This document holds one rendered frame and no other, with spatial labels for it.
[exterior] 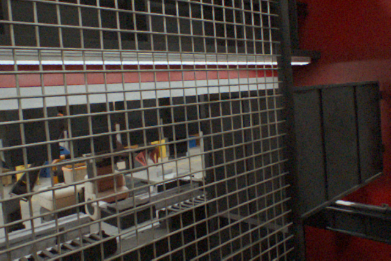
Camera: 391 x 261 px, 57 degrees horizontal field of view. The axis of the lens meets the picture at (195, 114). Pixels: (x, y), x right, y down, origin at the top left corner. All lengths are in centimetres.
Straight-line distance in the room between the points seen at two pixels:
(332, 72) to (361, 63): 15
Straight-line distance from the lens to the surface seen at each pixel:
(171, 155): 148
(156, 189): 145
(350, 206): 158
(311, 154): 132
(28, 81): 117
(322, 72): 203
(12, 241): 122
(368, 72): 193
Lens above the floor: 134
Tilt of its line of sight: 3 degrees down
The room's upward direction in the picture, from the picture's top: 5 degrees counter-clockwise
